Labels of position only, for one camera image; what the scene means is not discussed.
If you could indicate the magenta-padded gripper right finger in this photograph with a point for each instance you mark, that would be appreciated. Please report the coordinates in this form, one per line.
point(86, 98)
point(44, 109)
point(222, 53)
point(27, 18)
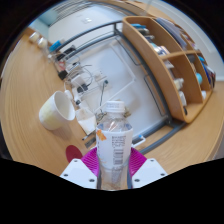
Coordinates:
point(150, 171)

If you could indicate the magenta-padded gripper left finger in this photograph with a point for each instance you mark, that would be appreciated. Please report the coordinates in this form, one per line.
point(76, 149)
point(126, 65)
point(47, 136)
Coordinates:
point(75, 171)

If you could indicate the clear plastic water bottle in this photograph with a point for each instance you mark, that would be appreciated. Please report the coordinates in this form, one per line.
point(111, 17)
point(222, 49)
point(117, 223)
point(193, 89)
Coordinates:
point(113, 146)

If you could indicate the flat round red coaster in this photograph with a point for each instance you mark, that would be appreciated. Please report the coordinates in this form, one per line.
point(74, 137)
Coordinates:
point(73, 153)

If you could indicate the wooden wardrobe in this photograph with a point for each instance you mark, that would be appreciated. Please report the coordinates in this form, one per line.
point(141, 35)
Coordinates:
point(200, 140)

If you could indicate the cream white cup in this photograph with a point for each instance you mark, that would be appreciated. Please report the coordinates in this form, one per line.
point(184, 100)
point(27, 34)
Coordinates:
point(53, 115)

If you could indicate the brown tree creature figurine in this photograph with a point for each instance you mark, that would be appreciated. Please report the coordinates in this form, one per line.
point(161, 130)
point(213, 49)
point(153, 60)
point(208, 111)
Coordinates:
point(101, 116)

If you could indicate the black charger block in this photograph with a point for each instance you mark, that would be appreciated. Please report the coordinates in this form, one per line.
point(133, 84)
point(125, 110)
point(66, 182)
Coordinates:
point(62, 75)

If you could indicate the wooden shelf unit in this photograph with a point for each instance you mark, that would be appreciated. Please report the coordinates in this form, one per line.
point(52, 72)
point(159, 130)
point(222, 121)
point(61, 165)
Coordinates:
point(156, 70)

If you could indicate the small blue bottle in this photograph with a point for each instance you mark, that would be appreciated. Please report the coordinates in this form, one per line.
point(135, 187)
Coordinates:
point(55, 46)

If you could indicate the small white round figure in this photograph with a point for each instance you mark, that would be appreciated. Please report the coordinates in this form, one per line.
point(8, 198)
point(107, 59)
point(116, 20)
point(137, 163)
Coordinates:
point(33, 36)
point(42, 42)

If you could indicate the grey metal desk frame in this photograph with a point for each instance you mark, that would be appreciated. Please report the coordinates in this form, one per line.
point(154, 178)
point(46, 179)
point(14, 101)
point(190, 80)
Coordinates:
point(166, 133)

